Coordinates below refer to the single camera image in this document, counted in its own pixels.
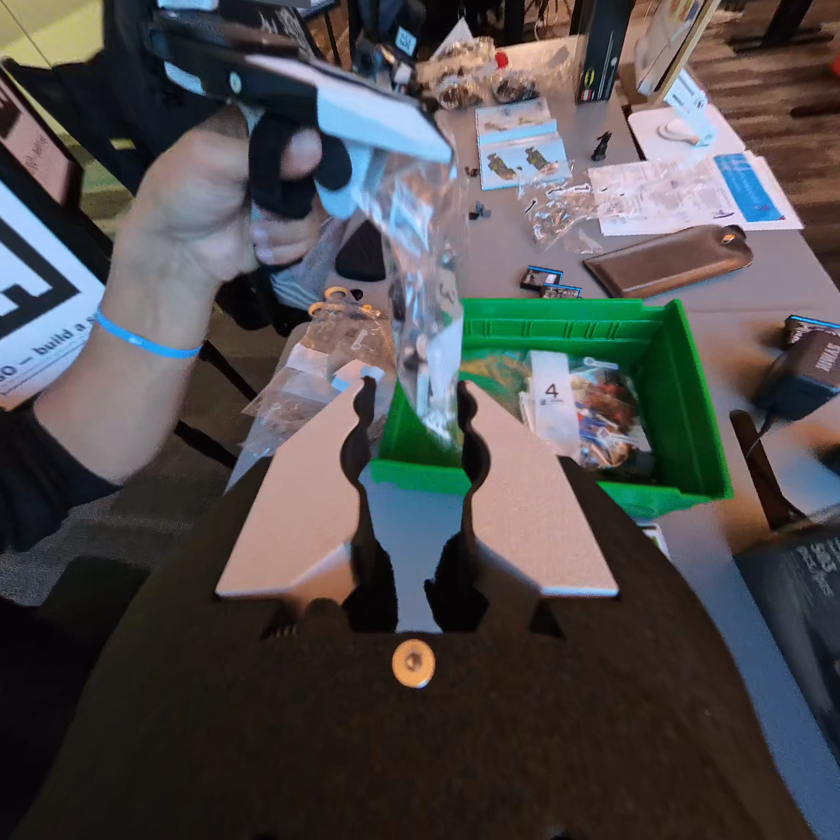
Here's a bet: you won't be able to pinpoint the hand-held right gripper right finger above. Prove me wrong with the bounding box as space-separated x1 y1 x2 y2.
455 381 621 599

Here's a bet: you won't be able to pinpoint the black power adapter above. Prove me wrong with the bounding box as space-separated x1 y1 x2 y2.
753 331 840 422

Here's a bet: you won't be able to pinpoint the black cable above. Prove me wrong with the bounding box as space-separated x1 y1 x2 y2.
740 407 778 460

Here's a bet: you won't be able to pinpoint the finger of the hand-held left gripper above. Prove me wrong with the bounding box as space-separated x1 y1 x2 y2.
317 82 456 166
243 54 424 111

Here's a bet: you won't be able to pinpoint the bags of lego parts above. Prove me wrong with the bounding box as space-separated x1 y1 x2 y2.
415 36 560 111

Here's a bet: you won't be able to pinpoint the crumpled clear plastic wrap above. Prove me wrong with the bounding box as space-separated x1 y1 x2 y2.
517 176 634 256

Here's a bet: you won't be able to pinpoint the white document stand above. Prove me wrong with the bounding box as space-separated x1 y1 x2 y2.
628 0 747 163

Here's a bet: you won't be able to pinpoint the blue wristband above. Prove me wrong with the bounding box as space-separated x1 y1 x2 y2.
94 307 204 362

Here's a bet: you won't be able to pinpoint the clear plastic parts bag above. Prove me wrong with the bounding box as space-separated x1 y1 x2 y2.
364 154 468 455

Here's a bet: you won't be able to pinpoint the crumpled empty plastic bag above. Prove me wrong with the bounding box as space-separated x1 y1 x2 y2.
241 287 403 457

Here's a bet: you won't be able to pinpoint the green plastic bin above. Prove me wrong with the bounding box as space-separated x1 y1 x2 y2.
369 297 735 516

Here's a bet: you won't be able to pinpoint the white numbered paper bag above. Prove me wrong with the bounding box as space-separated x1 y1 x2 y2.
521 350 584 455

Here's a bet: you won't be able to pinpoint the dark round chair seat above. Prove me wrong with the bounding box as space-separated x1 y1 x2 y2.
333 218 389 284

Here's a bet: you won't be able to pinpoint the tall black box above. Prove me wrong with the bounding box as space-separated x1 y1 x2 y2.
575 0 635 104

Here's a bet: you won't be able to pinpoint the clear bag colourful pieces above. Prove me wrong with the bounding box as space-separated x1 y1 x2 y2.
567 364 658 483

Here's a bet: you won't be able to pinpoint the person's left hand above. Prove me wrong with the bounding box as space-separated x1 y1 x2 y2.
108 105 327 343

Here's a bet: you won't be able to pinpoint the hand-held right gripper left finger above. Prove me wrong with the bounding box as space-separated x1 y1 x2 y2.
214 377 378 603

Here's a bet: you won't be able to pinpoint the small open booklet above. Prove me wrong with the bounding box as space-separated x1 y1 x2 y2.
474 98 571 193

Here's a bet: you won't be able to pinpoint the person's left forearm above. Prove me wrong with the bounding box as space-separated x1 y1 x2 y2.
0 322 217 555

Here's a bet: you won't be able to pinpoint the white paper sheets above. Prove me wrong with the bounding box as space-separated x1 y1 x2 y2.
586 152 806 238

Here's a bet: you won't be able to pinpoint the white sign black print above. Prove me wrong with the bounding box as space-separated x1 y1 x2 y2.
0 176 107 411

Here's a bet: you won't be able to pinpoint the black leather pouch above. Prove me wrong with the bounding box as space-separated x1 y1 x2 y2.
582 224 756 301

